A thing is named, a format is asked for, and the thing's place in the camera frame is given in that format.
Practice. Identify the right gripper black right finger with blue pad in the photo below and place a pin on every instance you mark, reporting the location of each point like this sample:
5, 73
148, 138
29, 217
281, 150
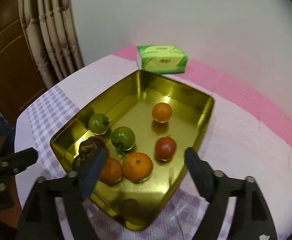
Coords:
251, 219

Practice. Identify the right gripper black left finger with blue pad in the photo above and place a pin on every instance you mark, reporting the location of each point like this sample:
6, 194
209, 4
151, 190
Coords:
39, 218

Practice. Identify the dark brown passion fruit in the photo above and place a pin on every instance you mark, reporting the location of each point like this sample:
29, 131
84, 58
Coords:
91, 146

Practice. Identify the large orange mandarin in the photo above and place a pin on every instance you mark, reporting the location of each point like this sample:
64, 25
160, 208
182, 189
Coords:
137, 167

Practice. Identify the red tomato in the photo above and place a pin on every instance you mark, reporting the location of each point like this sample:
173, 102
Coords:
165, 148

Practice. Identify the green tomato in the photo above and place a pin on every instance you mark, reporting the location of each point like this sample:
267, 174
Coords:
98, 123
123, 138

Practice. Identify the small yellow orange fruit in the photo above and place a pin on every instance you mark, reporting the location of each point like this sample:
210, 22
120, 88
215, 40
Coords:
162, 112

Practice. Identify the brown wooden door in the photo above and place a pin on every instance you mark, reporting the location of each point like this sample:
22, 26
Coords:
20, 82

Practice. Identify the red gold toffee tin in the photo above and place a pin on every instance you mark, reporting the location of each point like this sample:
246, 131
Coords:
130, 103

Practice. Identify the green tissue pack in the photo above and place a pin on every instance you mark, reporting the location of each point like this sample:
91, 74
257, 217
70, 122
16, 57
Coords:
161, 59

